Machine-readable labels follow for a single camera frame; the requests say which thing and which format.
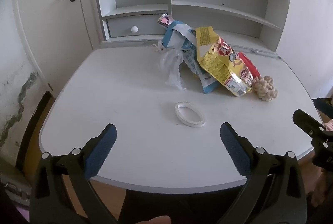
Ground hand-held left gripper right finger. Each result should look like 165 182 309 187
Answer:
220 122 308 224

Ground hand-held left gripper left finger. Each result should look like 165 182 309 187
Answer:
29 123 118 224

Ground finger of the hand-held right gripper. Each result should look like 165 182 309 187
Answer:
312 98 333 119
292 109 333 141

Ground yellow snack bag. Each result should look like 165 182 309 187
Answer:
195 26 254 97

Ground person's left hand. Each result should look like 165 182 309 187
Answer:
140 215 171 224

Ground beige puffed snack cluster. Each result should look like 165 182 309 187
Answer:
253 75 279 103

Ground white tape roll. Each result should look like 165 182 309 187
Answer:
175 101 206 129

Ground red plastic packet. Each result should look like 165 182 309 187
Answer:
237 51 261 81

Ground grey case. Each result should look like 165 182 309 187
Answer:
0 159 33 205

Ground blue and white snack bag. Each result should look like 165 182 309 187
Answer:
163 19 219 95

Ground clear plastic bag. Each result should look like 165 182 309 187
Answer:
151 40 188 91

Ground grey drawer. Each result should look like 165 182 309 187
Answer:
107 14 167 38

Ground white door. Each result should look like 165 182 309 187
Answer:
14 0 95 99

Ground small colourful packet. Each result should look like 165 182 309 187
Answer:
157 14 174 30

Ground dark wooden frame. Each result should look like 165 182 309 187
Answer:
16 91 54 170

